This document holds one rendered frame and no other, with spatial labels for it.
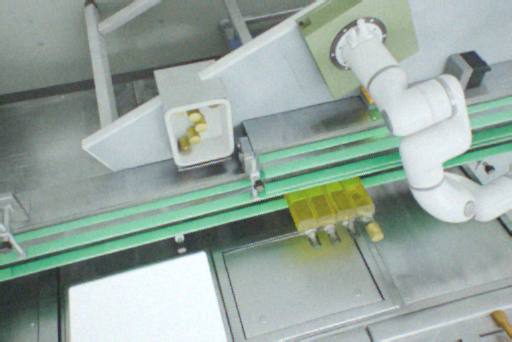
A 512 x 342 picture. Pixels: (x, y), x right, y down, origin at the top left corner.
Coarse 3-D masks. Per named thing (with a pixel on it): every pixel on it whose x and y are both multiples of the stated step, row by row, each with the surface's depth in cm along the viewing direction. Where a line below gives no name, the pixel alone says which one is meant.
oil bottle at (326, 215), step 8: (312, 192) 149; (320, 192) 149; (312, 200) 147; (320, 200) 147; (328, 200) 147; (320, 208) 145; (328, 208) 145; (320, 216) 144; (328, 216) 144; (336, 216) 144; (320, 224) 144; (328, 224) 143
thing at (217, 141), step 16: (176, 112) 129; (208, 112) 142; (224, 112) 137; (176, 128) 143; (208, 128) 146; (224, 128) 144; (176, 144) 146; (192, 144) 148; (208, 144) 148; (224, 144) 148; (176, 160) 142; (192, 160) 145; (208, 160) 146
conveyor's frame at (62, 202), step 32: (256, 128) 148; (288, 128) 148; (320, 128) 148; (352, 128) 148; (224, 160) 153; (32, 192) 147; (64, 192) 147; (96, 192) 147; (128, 192) 146; (160, 192) 146; (32, 224) 141
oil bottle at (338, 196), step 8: (328, 184) 150; (336, 184) 150; (328, 192) 149; (336, 192) 148; (344, 192) 148; (336, 200) 146; (344, 200) 146; (336, 208) 145; (344, 208) 145; (352, 208) 145; (344, 216) 143; (352, 216) 144
